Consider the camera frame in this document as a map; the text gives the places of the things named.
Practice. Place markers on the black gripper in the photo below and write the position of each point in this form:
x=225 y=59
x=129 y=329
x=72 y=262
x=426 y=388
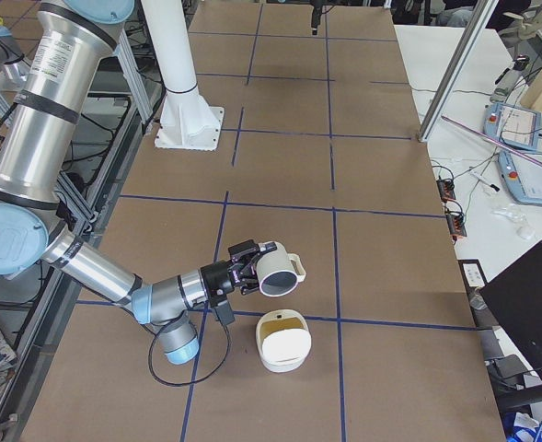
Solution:
x=214 y=279
x=316 y=18

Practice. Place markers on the white ribbed mug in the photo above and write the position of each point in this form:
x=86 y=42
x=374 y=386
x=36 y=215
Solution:
x=278 y=271

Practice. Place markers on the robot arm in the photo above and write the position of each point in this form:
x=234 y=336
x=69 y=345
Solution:
x=77 y=35

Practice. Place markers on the cream container with lid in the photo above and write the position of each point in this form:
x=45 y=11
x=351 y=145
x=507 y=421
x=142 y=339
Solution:
x=283 y=340

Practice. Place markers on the brown paper table mat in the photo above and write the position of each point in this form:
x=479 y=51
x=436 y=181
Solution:
x=317 y=151

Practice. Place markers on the clear water bottle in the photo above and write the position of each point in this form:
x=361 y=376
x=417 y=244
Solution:
x=506 y=82

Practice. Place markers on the left black power strip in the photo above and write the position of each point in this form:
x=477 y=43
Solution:
x=446 y=189

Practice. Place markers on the black power strip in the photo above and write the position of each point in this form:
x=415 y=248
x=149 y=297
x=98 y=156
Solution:
x=456 y=224
x=446 y=189

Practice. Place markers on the right black power strip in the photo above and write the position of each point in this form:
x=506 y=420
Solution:
x=456 y=224

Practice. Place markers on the blue teach pendant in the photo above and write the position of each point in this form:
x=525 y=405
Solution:
x=513 y=126
x=522 y=178

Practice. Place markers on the black marker pen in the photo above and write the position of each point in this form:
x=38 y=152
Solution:
x=485 y=181

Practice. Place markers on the dark box with label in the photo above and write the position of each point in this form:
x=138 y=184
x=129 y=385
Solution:
x=472 y=273

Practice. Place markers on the black computer monitor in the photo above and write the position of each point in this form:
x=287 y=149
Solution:
x=514 y=298

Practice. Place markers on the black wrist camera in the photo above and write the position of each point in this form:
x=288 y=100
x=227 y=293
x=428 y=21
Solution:
x=223 y=312

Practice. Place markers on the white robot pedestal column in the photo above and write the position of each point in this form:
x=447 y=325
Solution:
x=186 y=121

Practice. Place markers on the aluminium frame post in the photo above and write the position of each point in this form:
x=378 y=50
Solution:
x=481 y=16

